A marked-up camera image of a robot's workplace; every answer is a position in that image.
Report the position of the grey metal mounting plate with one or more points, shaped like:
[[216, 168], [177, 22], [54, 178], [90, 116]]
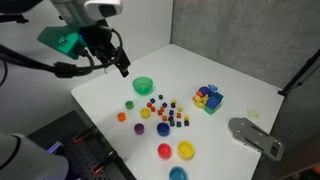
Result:
[[253, 136]]

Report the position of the small purple cup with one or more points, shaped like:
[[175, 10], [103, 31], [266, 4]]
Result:
[[139, 128]]

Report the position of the colourful toy block cluster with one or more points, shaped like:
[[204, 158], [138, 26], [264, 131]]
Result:
[[210, 100]]

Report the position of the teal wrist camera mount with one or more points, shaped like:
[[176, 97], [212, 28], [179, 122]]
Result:
[[60, 40]]

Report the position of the dark blue cup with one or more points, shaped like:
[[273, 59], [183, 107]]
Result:
[[163, 129]]

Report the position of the small orange cup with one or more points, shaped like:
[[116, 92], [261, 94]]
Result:
[[121, 117]]

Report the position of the yellow bowl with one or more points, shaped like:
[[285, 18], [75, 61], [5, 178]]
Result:
[[185, 149]]

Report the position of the large green translucent bowl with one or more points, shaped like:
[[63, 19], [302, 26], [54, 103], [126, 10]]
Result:
[[142, 85]]

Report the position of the small yellow cube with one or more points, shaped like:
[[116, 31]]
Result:
[[173, 101], [186, 117], [180, 109]]

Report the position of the black perforated board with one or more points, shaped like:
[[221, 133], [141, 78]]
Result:
[[66, 150]]

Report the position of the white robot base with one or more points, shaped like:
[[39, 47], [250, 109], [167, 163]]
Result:
[[26, 160]]

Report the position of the small blue cube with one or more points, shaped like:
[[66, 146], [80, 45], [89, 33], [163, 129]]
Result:
[[171, 112], [152, 100], [164, 104]]

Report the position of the small teal cube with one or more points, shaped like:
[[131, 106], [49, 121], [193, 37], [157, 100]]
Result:
[[178, 124], [172, 123]]

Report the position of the small dark purple cube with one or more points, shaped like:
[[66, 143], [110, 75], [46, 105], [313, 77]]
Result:
[[170, 118], [173, 105]]

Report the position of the small green cup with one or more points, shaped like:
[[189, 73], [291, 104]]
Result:
[[129, 105]]

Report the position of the light blue bowl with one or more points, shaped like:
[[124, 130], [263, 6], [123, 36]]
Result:
[[178, 173]]

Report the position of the red cup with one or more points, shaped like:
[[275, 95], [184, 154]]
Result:
[[164, 150]]

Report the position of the small yellow cup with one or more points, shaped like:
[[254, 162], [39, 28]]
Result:
[[145, 113]]

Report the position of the black orange clamp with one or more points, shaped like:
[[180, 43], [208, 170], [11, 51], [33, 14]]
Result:
[[83, 134], [105, 163]]

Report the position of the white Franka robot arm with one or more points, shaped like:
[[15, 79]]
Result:
[[96, 8]]

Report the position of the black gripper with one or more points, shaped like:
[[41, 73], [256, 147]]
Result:
[[100, 38]]

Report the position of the small dark green cube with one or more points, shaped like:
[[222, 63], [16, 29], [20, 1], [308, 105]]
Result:
[[160, 97], [186, 123]]

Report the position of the black tripod stand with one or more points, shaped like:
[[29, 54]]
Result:
[[300, 75]]

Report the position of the small orange cube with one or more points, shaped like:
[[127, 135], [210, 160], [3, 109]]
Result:
[[164, 118], [162, 108], [178, 115]]

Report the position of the small red cube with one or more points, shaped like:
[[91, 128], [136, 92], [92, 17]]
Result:
[[149, 105], [153, 109], [160, 112]]

